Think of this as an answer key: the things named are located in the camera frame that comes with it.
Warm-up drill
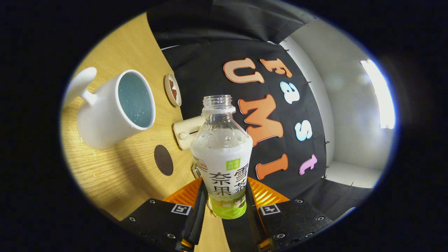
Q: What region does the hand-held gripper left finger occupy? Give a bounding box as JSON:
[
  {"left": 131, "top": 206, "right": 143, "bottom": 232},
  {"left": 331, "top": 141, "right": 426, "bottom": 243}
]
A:
[{"left": 118, "top": 177, "right": 209, "bottom": 252}]

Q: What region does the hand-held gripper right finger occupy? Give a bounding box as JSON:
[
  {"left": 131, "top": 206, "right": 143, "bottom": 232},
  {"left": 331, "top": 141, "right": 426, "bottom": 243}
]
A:
[{"left": 245, "top": 177, "right": 334, "bottom": 251}]

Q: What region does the clear juice bottle green label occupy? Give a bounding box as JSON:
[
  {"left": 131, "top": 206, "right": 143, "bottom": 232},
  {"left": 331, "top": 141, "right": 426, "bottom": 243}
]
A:
[{"left": 190, "top": 95, "right": 253, "bottom": 220}]

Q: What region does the dark brown round coaster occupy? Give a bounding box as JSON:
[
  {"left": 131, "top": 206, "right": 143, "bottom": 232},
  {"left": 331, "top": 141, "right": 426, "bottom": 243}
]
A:
[{"left": 154, "top": 145, "right": 174, "bottom": 176}]

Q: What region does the white cup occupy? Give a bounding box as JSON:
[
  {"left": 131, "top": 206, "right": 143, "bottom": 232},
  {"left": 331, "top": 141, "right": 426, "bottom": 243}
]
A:
[{"left": 64, "top": 67, "right": 156, "bottom": 150}]

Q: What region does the wooden table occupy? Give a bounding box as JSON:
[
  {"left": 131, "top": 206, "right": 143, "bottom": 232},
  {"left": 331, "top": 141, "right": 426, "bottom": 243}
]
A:
[{"left": 60, "top": 12, "right": 231, "bottom": 252}]

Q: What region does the white toaster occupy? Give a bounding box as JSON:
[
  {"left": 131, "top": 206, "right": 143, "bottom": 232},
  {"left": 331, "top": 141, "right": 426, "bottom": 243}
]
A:
[{"left": 173, "top": 115, "right": 206, "bottom": 150}]

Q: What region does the small white plate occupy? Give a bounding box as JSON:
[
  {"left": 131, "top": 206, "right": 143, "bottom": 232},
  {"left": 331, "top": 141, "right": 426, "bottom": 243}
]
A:
[{"left": 164, "top": 73, "right": 182, "bottom": 107}]

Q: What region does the black backdrop cloth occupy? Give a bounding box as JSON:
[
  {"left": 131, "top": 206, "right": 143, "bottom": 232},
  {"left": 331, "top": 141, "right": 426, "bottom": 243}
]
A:
[{"left": 147, "top": 0, "right": 373, "bottom": 252}]

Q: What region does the large ceiling light panel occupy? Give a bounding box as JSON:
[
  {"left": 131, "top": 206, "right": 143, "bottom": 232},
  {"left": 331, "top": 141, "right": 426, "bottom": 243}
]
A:
[{"left": 360, "top": 59, "right": 396, "bottom": 129}]

